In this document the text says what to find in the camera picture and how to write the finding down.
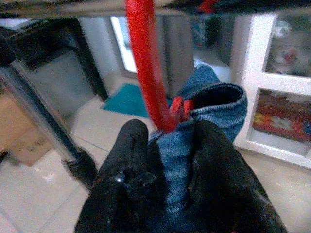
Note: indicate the black chrome clothes rack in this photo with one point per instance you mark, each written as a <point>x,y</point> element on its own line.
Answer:
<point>73,11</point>

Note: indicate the printed brown cardboard box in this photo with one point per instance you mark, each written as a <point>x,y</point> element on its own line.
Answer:
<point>19,136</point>

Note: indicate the red patterned box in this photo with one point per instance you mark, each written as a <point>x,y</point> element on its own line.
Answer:
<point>279,121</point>

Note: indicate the glass door white frame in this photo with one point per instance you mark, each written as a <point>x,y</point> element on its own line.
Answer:
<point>124,48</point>

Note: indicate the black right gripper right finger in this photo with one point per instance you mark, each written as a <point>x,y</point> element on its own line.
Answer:
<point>223,184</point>

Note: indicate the blue jeans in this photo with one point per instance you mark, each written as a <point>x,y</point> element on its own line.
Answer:
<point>175,157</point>

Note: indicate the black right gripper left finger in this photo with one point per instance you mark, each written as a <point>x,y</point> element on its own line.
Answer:
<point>126,182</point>

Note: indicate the white glass-door cabinet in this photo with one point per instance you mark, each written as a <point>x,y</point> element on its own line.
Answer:
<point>255,72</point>

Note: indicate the bare red hanger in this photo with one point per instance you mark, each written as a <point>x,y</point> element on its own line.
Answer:
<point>145,60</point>

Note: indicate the teal floor mat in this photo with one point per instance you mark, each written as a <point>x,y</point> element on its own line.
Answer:
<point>126,102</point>

